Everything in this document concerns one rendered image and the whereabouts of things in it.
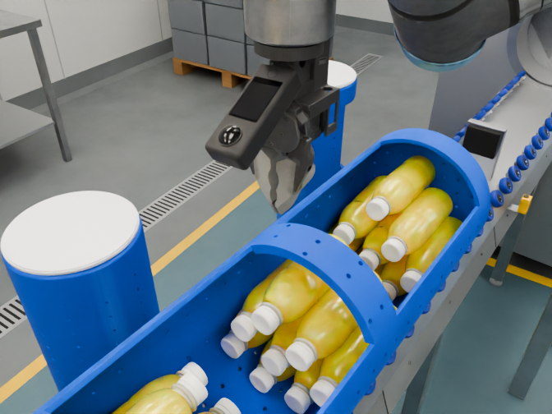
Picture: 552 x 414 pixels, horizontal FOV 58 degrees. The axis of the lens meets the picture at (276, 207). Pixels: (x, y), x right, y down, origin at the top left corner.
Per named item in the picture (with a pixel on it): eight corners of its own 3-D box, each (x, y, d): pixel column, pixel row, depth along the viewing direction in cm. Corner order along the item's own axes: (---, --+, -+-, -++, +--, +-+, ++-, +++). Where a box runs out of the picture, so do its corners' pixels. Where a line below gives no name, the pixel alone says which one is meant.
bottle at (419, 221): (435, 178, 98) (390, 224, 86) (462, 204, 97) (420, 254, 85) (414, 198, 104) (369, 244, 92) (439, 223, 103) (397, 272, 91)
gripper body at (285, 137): (338, 135, 59) (347, 32, 52) (296, 166, 54) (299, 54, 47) (287, 118, 63) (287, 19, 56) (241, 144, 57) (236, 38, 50)
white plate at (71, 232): (159, 199, 114) (160, 203, 115) (51, 183, 120) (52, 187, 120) (98, 282, 93) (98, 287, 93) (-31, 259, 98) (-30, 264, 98)
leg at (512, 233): (503, 281, 239) (545, 169, 203) (499, 288, 236) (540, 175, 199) (491, 276, 242) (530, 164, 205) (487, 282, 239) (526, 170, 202)
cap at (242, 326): (248, 338, 78) (241, 345, 77) (232, 318, 78) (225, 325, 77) (259, 332, 75) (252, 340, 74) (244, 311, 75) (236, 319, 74)
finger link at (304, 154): (312, 191, 57) (316, 121, 52) (305, 197, 56) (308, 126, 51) (279, 177, 60) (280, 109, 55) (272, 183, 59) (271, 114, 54)
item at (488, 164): (493, 177, 142) (508, 128, 133) (488, 183, 139) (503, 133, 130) (458, 166, 147) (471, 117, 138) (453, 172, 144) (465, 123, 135)
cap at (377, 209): (366, 199, 93) (361, 203, 92) (385, 197, 90) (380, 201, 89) (373, 218, 94) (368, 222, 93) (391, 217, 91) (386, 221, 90)
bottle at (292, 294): (321, 224, 82) (247, 289, 70) (358, 242, 79) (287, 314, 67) (317, 255, 87) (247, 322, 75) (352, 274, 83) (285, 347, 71)
